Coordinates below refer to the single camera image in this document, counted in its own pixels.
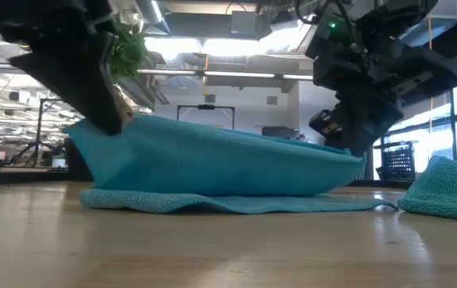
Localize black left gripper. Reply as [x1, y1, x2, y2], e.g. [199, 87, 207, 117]
[0, 0, 123, 136]

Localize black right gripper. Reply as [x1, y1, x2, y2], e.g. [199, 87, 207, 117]
[312, 38, 457, 158]

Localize teal green microfiber towel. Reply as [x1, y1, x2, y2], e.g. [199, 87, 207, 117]
[397, 154, 457, 223]

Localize aqua microfiber towel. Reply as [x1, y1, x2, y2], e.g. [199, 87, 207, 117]
[62, 114, 399, 215]

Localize artificial green leafy plant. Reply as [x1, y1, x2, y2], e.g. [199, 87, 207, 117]
[107, 14, 150, 125]

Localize black cabinet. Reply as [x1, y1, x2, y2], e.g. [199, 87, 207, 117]
[262, 126, 302, 142]

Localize long ceiling light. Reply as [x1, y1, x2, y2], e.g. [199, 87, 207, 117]
[138, 68, 315, 81]

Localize grey ceiling box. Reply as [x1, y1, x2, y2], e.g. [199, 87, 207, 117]
[230, 10, 273, 41]

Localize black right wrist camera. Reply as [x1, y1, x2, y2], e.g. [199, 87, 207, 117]
[309, 108, 345, 140]

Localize black distant gantry frame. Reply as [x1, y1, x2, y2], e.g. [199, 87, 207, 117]
[10, 98, 66, 167]

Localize black wire basket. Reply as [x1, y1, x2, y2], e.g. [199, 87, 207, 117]
[379, 142, 416, 181]

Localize yellow hanging cord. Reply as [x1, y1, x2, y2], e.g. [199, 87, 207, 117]
[427, 14, 435, 135]

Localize black aluminium table frame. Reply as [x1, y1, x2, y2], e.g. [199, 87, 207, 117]
[0, 170, 415, 190]

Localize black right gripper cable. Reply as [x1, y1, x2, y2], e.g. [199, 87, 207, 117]
[294, 0, 359, 45]

